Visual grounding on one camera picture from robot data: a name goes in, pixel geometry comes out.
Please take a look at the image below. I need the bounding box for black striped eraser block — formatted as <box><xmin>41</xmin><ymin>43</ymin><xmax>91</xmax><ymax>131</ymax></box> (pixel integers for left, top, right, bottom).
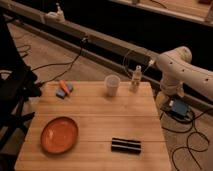
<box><xmin>111</xmin><ymin>137</ymin><xmax>141</xmax><ymax>154</ymax></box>

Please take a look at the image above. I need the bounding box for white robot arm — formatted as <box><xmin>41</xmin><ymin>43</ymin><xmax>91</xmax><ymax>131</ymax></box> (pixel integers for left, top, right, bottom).
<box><xmin>156</xmin><ymin>46</ymin><xmax>213</xmax><ymax>101</ymax></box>

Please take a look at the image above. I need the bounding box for small clear bottle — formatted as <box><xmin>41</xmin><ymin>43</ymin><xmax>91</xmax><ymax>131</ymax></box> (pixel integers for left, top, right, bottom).
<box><xmin>130</xmin><ymin>65</ymin><xmax>142</xmax><ymax>92</ymax></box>

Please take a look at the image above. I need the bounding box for wooden table board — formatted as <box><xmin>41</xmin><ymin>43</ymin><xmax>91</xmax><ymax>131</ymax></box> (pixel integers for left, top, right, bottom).
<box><xmin>15</xmin><ymin>82</ymin><xmax>171</xmax><ymax>171</ymax></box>

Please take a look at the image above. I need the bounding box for orange marker pen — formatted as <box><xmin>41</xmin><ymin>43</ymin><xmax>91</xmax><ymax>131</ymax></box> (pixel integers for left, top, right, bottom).
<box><xmin>59</xmin><ymin>80</ymin><xmax>70</xmax><ymax>96</ymax></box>

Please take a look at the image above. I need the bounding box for orange plate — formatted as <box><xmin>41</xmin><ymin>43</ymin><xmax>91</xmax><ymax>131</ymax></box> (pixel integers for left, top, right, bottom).
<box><xmin>40</xmin><ymin>117</ymin><xmax>78</xmax><ymax>154</ymax></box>

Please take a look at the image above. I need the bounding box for blue power box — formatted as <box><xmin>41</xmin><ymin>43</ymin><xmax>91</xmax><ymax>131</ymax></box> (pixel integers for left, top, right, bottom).
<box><xmin>169</xmin><ymin>99</ymin><xmax>189</xmax><ymax>117</ymax></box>

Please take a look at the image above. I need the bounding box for black office chair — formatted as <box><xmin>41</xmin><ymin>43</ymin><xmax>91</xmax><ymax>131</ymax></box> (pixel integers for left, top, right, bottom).
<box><xmin>0</xmin><ymin>11</ymin><xmax>41</xmax><ymax>171</ymax></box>

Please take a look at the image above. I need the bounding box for long metal rail beam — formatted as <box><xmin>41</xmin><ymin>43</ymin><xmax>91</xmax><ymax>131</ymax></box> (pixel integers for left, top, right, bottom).
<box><xmin>0</xmin><ymin>0</ymin><xmax>213</xmax><ymax>108</ymax></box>

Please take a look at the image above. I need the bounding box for black cable from rail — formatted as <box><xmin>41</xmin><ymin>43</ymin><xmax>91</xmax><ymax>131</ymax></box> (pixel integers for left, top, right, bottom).
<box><xmin>31</xmin><ymin>35</ymin><xmax>90</xmax><ymax>88</ymax></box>

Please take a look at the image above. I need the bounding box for white clamp on rail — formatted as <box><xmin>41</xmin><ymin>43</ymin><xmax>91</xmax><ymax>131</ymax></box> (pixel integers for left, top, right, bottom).
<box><xmin>46</xmin><ymin>3</ymin><xmax>65</xmax><ymax>22</ymax></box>

